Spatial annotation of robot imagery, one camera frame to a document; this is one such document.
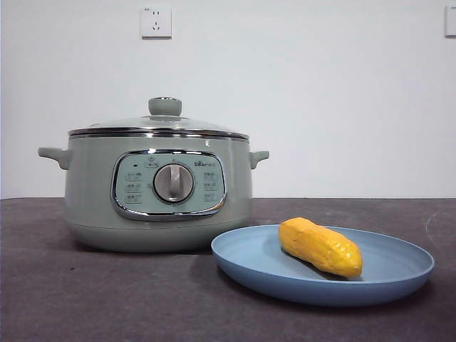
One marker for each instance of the blue round plate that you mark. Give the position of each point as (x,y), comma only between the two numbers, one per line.
(256,270)

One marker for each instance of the yellow corn cob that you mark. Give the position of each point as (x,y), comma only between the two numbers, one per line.
(320,249)

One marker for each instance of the white wall power socket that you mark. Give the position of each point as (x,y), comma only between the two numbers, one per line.
(156,22)

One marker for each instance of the pale green electric steamer pot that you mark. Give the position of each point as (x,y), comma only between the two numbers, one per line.
(92,185)

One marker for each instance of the glass lid with green knob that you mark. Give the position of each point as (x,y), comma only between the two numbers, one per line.
(165,105)

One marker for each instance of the grey round control dial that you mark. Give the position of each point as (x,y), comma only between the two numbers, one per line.
(174,183)

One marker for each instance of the white wall plate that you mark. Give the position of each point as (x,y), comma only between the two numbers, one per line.
(451,21)

